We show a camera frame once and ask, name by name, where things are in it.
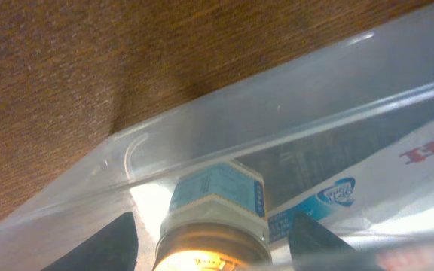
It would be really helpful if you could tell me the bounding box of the clear plastic container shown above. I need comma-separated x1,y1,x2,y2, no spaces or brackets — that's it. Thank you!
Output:
0,1,434,270

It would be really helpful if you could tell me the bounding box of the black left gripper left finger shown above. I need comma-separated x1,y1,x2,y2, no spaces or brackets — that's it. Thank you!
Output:
42,212,139,271

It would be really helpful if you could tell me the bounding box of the small gold-lidded jar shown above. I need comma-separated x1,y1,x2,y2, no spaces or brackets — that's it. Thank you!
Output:
153,160,272,270

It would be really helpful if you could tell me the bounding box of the white Panadol medicine box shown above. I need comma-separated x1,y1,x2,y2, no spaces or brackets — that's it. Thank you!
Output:
269,120,434,249

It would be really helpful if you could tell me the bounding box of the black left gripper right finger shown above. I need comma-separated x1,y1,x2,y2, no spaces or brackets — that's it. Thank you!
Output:
288,211,383,271

